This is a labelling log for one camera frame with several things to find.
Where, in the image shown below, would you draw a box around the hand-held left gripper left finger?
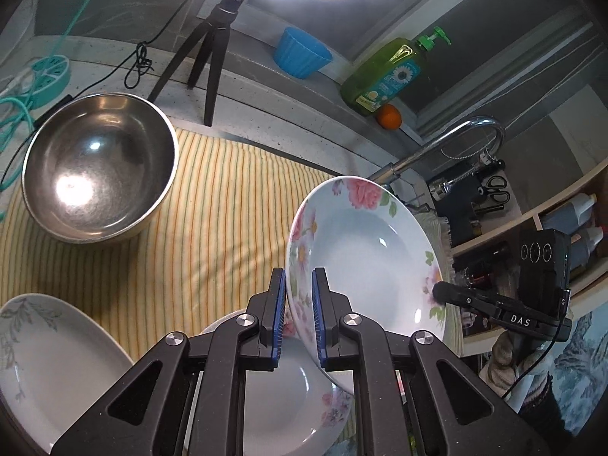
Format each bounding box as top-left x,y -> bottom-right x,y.
50,268 -> 288,456

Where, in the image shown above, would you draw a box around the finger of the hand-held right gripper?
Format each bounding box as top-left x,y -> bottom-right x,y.
433,281 -> 499,318

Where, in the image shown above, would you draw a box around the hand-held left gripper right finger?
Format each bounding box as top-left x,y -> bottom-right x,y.
311,267 -> 552,456

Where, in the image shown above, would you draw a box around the pink floral deep plate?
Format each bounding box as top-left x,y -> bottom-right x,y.
285,176 -> 450,395
199,311 -> 355,456

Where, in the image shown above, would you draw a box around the person's right forearm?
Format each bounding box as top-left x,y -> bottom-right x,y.
515,370 -> 585,442

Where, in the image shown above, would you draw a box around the person's right hand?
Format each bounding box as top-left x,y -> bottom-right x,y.
481,331 -> 537,393

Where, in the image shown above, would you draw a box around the red label can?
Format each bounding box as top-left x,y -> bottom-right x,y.
463,266 -> 499,290

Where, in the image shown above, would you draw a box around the grey cap sauce bottle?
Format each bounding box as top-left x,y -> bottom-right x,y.
570,225 -> 606,271

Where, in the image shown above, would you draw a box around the black bottle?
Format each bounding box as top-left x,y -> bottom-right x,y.
470,241 -> 511,267

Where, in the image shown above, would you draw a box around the wooden shelf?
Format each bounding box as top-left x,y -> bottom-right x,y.
449,161 -> 608,357

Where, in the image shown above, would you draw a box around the dark sauce bottle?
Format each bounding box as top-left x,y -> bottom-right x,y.
541,193 -> 597,233

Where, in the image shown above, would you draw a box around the black knife block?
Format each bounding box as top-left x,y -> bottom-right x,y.
434,161 -> 507,248

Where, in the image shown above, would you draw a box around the black scissors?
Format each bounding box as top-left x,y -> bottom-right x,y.
477,176 -> 511,203

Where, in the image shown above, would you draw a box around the printed blanket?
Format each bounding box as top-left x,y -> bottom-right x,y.
546,304 -> 608,419

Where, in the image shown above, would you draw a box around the yellow striped cloth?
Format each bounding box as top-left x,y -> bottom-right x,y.
0,126 -> 464,366

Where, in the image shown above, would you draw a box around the chrome faucet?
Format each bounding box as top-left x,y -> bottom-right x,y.
368,115 -> 507,186

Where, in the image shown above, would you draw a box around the orange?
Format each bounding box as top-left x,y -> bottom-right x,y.
377,103 -> 402,130

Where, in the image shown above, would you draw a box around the grey leaf print plate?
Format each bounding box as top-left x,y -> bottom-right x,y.
0,293 -> 136,456

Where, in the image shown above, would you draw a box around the stainless steel bowl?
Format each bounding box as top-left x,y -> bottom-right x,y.
21,93 -> 179,246

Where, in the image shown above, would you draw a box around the green dish soap bottle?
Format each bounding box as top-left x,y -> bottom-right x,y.
339,26 -> 451,116

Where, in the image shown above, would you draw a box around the blue ribbed cup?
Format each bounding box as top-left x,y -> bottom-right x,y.
273,26 -> 333,79

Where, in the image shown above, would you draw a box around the black tripod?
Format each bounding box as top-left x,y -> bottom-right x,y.
147,0 -> 248,127

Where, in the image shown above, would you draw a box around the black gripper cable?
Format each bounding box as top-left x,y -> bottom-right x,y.
502,328 -> 562,400

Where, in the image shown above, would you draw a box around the faucet sprayer hose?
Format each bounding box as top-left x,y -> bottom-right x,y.
430,149 -> 504,200

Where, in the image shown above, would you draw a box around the thin black cable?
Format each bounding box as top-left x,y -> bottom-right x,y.
0,0 -> 224,188

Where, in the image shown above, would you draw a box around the white cable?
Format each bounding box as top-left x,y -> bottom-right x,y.
0,69 -> 39,98

